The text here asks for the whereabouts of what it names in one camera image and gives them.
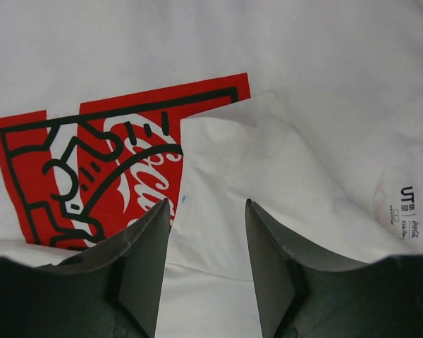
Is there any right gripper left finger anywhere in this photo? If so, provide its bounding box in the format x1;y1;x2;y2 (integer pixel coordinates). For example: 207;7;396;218
0;201;170;337

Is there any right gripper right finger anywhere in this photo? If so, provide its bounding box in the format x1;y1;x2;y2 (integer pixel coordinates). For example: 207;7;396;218
245;200;423;337

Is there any white Coca-Cola t-shirt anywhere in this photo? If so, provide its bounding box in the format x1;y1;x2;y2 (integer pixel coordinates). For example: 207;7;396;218
0;1;423;337

